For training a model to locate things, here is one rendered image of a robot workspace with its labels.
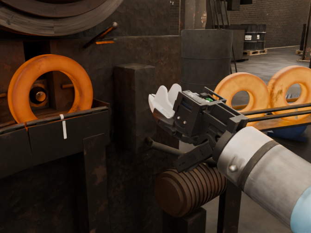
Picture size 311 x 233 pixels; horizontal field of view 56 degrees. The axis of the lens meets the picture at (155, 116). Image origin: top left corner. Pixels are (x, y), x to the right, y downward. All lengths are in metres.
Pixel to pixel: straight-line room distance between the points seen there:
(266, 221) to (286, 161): 1.18
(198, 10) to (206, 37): 1.67
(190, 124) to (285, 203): 0.18
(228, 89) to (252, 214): 0.95
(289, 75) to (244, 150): 0.46
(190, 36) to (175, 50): 2.31
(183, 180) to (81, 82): 0.35
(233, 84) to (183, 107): 0.33
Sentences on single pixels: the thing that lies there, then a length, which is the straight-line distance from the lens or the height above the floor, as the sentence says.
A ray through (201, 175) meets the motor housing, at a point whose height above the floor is 0.52.
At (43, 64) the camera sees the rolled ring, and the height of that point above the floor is 0.82.
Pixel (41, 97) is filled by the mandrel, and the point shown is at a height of 0.73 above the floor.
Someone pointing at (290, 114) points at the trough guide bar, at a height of 0.67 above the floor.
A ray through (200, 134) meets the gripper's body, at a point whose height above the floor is 0.72.
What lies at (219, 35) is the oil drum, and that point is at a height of 0.82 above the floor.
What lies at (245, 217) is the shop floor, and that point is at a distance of 1.60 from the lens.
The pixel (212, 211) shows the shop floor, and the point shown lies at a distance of 1.60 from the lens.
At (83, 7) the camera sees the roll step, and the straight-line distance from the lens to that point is 0.65.
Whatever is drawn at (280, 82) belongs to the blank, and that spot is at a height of 0.76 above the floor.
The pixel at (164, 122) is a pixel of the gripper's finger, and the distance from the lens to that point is 0.52.
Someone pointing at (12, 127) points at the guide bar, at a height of 0.71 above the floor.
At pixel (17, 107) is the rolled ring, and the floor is 0.74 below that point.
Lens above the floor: 0.90
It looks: 17 degrees down
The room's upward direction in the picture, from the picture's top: straight up
